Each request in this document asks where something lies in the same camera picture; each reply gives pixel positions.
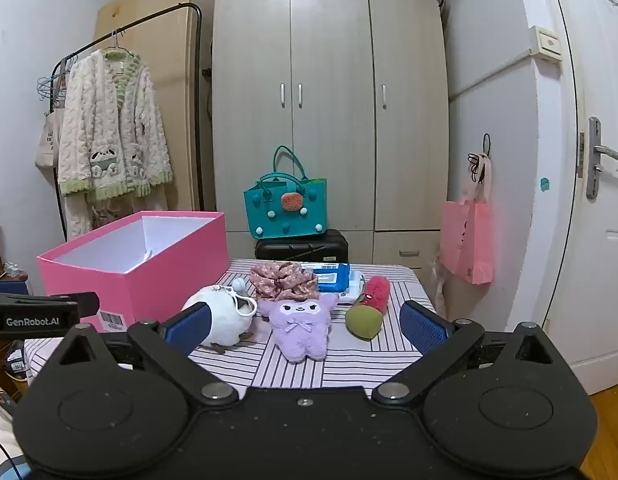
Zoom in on blue wire hangers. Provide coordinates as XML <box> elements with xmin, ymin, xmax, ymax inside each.
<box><xmin>37</xmin><ymin>72</ymin><xmax>70</xmax><ymax>111</ymax></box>

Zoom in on teal felt tote bag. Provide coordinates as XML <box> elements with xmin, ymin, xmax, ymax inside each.
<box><xmin>243</xmin><ymin>146</ymin><xmax>330</xmax><ymax>240</ymax></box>

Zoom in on pink shopping bag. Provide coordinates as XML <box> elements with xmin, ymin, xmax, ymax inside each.
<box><xmin>439</xmin><ymin>152</ymin><xmax>494</xmax><ymax>286</ymax></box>

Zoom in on canvas tote bag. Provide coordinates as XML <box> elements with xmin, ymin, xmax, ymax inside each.
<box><xmin>35</xmin><ymin>107</ymin><xmax>64</xmax><ymax>171</ymax></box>

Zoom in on sneaker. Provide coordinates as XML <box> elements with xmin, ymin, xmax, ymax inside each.
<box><xmin>4</xmin><ymin>340</ymin><xmax>30</xmax><ymax>381</ymax></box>

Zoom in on white wall switch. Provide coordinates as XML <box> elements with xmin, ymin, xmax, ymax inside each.
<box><xmin>536</xmin><ymin>27</ymin><xmax>564</xmax><ymax>63</ymax></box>

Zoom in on pink cardboard box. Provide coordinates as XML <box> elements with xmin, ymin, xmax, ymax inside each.
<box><xmin>36</xmin><ymin>211</ymin><xmax>230</xmax><ymax>333</ymax></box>

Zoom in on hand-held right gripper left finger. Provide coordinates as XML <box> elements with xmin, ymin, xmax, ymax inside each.
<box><xmin>56</xmin><ymin>302</ymin><xmax>240</xmax><ymax>403</ymax></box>

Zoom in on red and green fluffy toy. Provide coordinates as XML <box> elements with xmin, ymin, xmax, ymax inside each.
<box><xmin>345</xmin><ymin>276</ymin><xmax>392</xmax><ymax>341</ymax></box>

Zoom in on black suitcase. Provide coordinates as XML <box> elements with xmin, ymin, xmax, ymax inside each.
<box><xmin>255</xmin><ymin>229</ymin><xmax>350</xmax><ymax>263</ymax></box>

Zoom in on blue wipes packet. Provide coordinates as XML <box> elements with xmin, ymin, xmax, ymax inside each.
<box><xmin>309</xmin><ymin>262</ymin><xmax>352</xmax><ymax>293</ymax></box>

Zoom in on black clothes rack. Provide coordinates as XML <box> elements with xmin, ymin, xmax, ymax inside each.
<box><xmin>51</xmin><ymin>2</ymin><xmax>204</xmax><ymax>211</ymax></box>

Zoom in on cream and green fleece robe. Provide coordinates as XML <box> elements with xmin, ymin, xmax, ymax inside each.
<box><xmin>56</xmin><ymin>47</ymin><xmax>174</xmax><ymax>241</ymax></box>

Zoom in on purple plush toy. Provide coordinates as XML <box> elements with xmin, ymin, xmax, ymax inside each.
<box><xmin>259</xmin><ymin>294</ymin><xmax>340</xmax><ymax>363</ymax></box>

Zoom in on white tissue packet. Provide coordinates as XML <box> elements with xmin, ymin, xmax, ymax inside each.
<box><xmin>336</xmin><ymin>270</ymin><xmax>372</xmax><ymax>306</ymax></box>

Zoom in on silver door handle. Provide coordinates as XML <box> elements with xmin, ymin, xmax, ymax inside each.
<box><xmin>586</xmin><ymin>116</ymin><xmax>618</xmax><ymax>200</ymax></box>

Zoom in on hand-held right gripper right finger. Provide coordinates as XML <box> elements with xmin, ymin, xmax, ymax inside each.
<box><xmin>371</xmin><ymin>300</ymin><xmax>560</xmax><ymax>403</ymax></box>

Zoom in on white door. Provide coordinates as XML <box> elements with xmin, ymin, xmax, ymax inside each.
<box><xmin>509</xmin><ymin>0</ymin><xmax>618</xmax><ymax>396</ymax></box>

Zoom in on beige three-door wardrobe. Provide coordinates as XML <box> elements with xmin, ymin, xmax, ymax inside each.
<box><xmin>210</xmin><ymin>0</ymin><xmax>450</xmax><ymax>268</ymax></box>

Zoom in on white panda plush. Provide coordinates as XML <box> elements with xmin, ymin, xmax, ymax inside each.
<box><xmin>181</xmin><ymin>277</ymin><xmax>262</xmax><ymax>353</ymax></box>

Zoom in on pink floral scrunchie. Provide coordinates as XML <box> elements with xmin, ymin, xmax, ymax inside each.
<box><xmin>250</xmin><ymin>261</ymin><xmax>320</xmax><ymax>302</ymax></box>

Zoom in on striped tablecloth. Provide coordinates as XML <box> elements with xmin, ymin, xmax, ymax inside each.
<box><xmin>24</xmin><ymin>259</ymin><xmax>437</xmax><ymax>391</ymax></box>

